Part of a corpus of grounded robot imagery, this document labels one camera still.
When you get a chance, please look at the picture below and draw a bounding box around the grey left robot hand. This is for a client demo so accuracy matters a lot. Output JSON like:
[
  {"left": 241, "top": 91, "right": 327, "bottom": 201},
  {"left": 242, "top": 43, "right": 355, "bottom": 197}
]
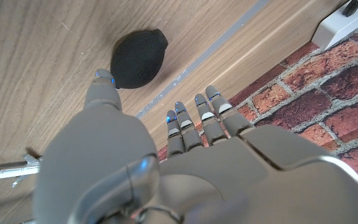
[{"left": 32, "top": 68, "right": 358, "bottom": 224}]

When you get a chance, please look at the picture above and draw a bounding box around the black rubber air blower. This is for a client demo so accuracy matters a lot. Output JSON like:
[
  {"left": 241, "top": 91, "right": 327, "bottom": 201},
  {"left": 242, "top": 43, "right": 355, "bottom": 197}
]
[{"left": 109, "top": 28, "right": 169, "bottom": 90}]

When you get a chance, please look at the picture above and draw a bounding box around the white toy plane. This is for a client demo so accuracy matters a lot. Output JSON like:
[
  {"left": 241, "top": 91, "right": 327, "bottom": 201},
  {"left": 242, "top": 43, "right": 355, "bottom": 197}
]
[{"left": 0, "top": 154, "right": 42, "bottom": 191}]

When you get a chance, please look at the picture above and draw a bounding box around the red brick printed backdrop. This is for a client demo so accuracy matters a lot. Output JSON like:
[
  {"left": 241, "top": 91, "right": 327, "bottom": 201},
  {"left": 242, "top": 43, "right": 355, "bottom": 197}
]
[{"left": 157, "top": 23, "right": 358, "bottom": 190}]

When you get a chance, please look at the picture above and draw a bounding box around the white power strip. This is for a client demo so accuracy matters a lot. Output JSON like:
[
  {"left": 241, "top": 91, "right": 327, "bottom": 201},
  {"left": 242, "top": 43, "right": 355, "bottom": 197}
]
[{"left": 311, "top": 0, "right": 358, "bottom": 50}]

